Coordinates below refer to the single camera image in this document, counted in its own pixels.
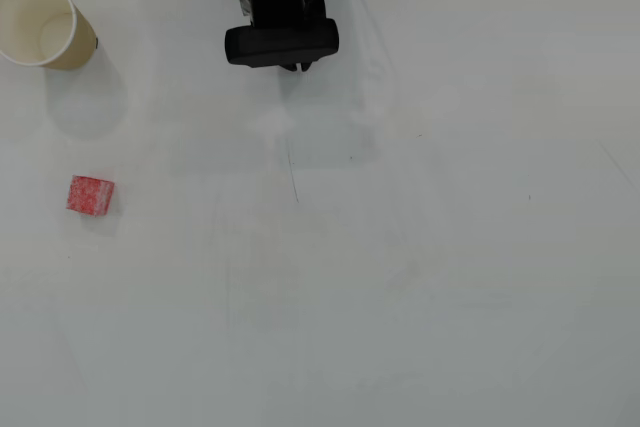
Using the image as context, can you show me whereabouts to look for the black webcam on gripper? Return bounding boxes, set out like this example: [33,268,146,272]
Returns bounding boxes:
[223,0,341,70]

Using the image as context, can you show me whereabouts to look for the beige paper cup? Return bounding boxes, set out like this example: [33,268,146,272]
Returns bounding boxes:
[0,0,99,72]

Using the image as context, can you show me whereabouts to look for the red foam cube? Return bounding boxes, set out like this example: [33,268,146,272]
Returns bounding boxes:
[66,174,116,218]

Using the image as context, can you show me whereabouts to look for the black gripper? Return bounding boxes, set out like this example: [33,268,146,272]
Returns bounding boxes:
[234,0,329,74]

